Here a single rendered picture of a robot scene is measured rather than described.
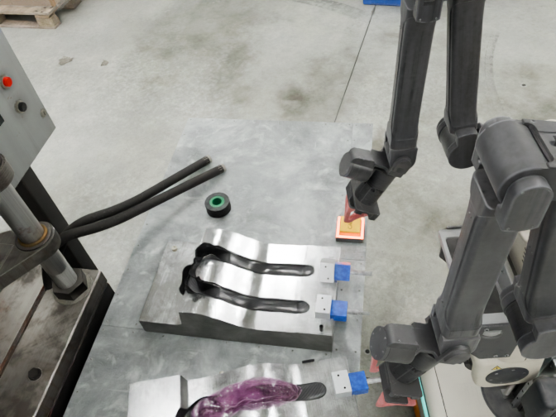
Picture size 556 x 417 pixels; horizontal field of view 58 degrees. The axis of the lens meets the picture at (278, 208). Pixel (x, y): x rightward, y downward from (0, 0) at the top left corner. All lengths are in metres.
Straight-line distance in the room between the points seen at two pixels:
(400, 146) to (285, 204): 0.60
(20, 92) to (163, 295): 0.67
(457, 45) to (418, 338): 0.51
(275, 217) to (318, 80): 2.01
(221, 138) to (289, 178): 0.33
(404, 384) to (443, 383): 0.89
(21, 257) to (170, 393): 0.51
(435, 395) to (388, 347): 1.00
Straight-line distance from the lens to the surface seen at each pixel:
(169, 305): 1.36
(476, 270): 0.69
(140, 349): 1.40
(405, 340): 0.86
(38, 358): 1.52
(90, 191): 3.04
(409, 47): 0.95
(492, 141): 0.58
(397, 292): 2.34
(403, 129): 1.06
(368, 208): 1.20
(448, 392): 1.86
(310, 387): 1.22
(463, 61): 1.00
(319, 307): 1.23
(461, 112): 1.07
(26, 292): 1.66
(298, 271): 1.33
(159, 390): 1.21
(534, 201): 0.56
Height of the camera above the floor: 1.99
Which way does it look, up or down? 49 degrees down
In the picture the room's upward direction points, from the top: 8 degrees counter-clockwise
